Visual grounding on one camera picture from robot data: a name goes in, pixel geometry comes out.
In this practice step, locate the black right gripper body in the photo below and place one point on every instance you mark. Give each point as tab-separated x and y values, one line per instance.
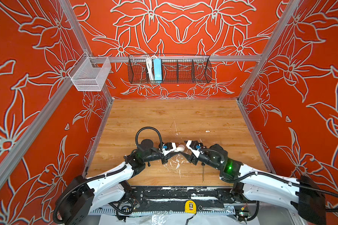
207	159

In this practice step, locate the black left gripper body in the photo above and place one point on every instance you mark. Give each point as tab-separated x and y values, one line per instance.
154	156

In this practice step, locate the white earbud charging case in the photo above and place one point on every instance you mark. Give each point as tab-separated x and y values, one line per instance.
180	148

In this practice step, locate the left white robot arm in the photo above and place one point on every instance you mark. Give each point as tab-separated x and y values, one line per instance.
84	195

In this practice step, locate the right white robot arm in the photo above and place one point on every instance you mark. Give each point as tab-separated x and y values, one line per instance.
301	196

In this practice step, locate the silver wrench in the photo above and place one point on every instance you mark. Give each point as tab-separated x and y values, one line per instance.
201	208

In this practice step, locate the yellow tape measure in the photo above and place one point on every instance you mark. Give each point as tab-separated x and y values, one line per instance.
190	207

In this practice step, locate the light blue box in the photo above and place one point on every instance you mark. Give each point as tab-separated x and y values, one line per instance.
157	70

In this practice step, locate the black handled screwdriver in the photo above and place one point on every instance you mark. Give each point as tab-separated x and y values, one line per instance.
203	173

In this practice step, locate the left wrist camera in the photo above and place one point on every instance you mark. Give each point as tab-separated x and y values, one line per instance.
168	148

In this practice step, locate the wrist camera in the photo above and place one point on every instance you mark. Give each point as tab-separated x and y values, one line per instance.
168	148
195	147

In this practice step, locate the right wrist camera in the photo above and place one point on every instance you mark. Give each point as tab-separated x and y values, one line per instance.
195	147

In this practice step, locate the black wire wall basket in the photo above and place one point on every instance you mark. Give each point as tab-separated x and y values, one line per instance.
176	69

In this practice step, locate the clear plastic wall bin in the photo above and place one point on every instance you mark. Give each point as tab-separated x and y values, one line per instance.
90	73

